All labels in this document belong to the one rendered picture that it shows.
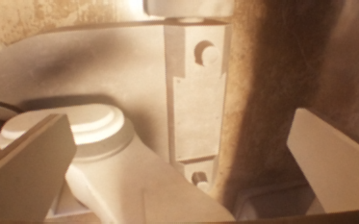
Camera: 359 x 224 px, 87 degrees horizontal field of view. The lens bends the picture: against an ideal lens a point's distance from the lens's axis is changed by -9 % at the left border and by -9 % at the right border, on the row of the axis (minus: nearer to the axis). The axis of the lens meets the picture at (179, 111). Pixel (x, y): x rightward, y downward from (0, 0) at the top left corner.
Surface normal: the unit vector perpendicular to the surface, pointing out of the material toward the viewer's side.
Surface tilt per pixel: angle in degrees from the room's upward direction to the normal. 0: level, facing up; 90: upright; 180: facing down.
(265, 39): 0
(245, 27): 0
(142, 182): 90
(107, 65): 0
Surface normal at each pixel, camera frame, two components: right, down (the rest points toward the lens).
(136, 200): -0.01, -0.88
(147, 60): 0.22, 0.47
